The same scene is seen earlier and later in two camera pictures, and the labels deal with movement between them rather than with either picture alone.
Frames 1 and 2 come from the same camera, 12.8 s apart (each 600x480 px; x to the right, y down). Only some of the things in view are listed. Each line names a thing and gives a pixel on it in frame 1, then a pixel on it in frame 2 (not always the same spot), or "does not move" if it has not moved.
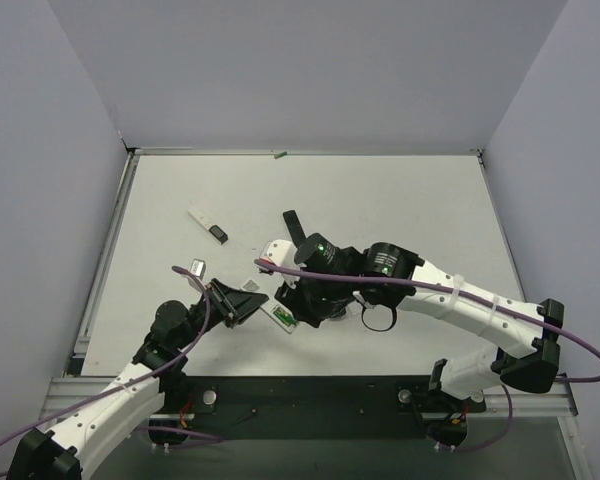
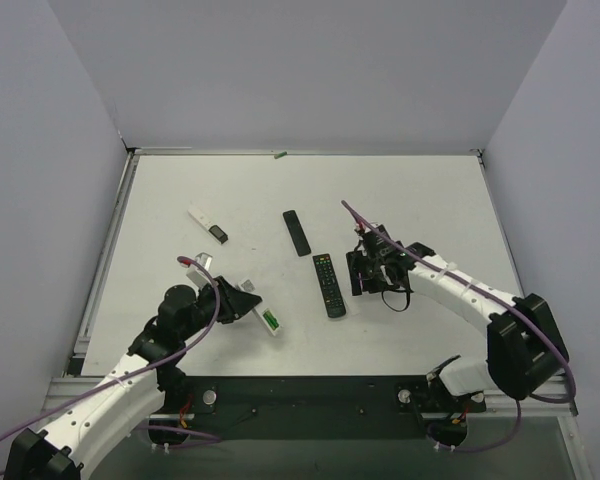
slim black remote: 295,227 does not move
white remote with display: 212,230 does not move
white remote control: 273,307 -> 265,315
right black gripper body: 305,304 -> 357,273
